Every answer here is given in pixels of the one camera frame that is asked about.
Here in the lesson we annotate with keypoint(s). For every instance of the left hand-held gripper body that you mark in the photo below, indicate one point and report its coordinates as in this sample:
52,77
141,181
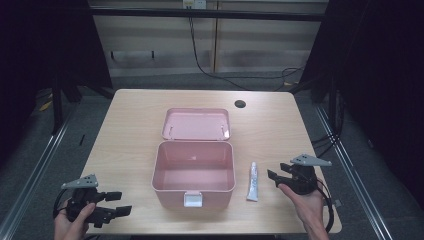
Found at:
81,196

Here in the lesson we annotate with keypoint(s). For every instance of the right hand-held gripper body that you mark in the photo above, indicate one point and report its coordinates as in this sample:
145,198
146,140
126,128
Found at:
301,180

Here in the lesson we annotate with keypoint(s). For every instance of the white ointment tube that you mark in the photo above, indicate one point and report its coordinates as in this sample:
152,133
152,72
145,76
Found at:
253,185

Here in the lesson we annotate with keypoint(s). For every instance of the pink plastic storage box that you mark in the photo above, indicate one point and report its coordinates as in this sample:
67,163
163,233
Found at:
193,166

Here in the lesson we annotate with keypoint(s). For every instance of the person's right hand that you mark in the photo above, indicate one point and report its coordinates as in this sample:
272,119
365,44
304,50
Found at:
308,206

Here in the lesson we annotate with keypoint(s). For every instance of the person's left hand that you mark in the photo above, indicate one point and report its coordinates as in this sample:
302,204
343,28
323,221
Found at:
78,228

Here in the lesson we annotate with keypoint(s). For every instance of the round black table grommet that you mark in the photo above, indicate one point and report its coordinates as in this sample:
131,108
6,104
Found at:
240,103

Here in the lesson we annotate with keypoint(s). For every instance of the black metal stand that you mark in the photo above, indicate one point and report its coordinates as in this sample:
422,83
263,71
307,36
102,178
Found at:
57,106

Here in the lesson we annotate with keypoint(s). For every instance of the yellow floor tape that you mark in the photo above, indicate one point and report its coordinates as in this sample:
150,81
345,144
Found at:
45,106

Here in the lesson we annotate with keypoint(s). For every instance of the dark curtain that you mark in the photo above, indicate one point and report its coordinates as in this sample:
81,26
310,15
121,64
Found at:
380,83
43,50

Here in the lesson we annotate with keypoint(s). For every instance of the black horizontal metal bar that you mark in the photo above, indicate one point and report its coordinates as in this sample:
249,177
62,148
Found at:
206,14

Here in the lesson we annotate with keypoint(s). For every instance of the grey metal floor rail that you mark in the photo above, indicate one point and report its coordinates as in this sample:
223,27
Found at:
355,176
30,185

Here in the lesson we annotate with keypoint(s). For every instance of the white wall socket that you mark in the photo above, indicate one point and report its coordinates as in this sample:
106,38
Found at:
194,4

